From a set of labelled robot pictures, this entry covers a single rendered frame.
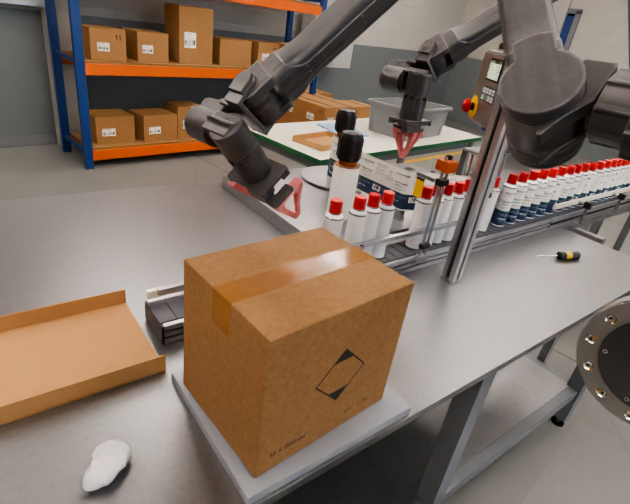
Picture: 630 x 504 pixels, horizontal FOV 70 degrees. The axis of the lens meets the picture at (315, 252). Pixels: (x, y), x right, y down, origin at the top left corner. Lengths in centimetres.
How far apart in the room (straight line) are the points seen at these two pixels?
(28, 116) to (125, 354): 439
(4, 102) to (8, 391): 436
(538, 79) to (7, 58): 489
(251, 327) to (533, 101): 42
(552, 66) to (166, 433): 76
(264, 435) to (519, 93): 55
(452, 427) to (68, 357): 97
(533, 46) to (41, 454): 87
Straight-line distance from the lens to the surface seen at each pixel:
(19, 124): 526
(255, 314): 63
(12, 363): 105
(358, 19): 75
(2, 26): 512
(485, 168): 132
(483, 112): 136
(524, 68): 53
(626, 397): 81
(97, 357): 102
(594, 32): 909
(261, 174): 76
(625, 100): 52
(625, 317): 76
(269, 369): 62
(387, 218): 130
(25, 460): 89
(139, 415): 90
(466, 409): 132
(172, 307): 106
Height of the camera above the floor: 149
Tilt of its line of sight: 27 degrees down
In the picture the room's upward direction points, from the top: 9 degrees clockwise
